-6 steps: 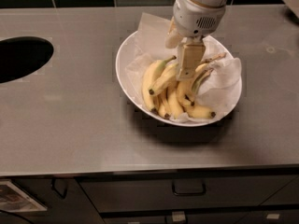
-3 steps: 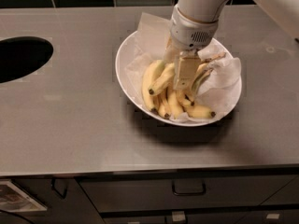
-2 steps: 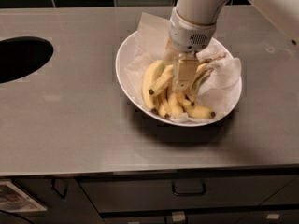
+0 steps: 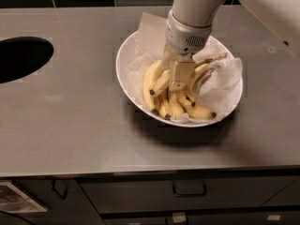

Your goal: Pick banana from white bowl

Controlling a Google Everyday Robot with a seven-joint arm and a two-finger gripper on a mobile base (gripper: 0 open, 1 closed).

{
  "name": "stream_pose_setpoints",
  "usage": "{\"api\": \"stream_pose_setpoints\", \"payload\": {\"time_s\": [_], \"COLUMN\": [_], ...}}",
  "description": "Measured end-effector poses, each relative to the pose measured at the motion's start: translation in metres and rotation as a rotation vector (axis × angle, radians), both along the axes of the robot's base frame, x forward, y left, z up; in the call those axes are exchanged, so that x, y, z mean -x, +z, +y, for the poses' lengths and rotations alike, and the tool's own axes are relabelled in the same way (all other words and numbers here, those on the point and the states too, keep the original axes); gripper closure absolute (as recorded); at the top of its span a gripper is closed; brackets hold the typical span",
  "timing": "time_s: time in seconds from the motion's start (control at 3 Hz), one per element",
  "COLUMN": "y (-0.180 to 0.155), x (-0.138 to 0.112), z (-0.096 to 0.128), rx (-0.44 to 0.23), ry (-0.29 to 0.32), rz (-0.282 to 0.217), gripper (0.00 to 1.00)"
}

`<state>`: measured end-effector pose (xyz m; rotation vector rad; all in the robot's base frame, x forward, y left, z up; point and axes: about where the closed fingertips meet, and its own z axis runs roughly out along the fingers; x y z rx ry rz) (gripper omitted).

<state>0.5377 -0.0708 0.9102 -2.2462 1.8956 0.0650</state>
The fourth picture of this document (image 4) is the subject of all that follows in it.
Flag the long banana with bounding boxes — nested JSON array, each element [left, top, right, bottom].
[[150, 52, 227, 97]]

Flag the leftmost yellow banana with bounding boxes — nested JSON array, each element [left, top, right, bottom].
[[142, 60, 163, 113]]

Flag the dark round counter hole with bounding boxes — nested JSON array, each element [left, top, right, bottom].
[[0, 37, 54, 83]]

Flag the yellow banana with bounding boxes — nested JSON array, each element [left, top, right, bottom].
[[168, 91, 185, 119], [142, 60, 163, 113]]

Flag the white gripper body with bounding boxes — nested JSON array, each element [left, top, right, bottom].
[[165, 11, 212, 55]]

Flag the white label right drawer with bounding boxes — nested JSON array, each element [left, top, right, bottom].
[[267, 215, 281, 221]]

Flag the greenish curved banana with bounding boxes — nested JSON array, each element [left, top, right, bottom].
[[176, 68, 214, 108]]

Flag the white paper liner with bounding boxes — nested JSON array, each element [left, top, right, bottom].
[[116, 13, 243, 128]]

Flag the black cabinet door handle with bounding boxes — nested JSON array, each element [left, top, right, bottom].
[[52, 179, 68, 201]]

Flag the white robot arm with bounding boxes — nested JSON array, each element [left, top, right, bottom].
[[163, 0, 300, 91]]

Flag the bottom right banana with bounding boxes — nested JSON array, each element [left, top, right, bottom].
[[186, 104, 217, 119]]

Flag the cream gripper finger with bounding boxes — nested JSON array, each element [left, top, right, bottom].
[[161, 45, 173, 70], [169, 60, 196, 91]]

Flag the white oval bowl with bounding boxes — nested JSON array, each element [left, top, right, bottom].
[[115, 31, 243, 128]]

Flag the white label on drawer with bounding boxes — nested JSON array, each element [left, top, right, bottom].
[[172, 212, 187, 225]]

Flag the middle yellow banana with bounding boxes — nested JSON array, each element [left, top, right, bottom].
[[168, 91, 185, 119]]

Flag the small lower left banana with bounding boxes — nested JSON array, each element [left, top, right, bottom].
[[158, 91, 172, 120]]

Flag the black drawer handle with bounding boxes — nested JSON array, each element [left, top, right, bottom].
[[172, 181, 207, 198]]

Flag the grey drawer front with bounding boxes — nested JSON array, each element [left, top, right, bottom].
[[81, 176, 300, 215]]

